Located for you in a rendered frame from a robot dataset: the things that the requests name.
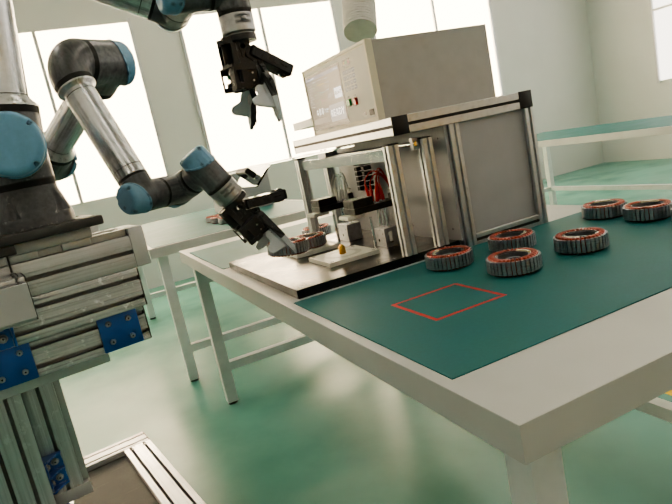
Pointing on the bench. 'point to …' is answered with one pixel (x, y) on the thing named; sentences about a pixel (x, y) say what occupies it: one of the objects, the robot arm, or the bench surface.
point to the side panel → (497, 174)
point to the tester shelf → (416, 121)
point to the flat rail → (344, 160)
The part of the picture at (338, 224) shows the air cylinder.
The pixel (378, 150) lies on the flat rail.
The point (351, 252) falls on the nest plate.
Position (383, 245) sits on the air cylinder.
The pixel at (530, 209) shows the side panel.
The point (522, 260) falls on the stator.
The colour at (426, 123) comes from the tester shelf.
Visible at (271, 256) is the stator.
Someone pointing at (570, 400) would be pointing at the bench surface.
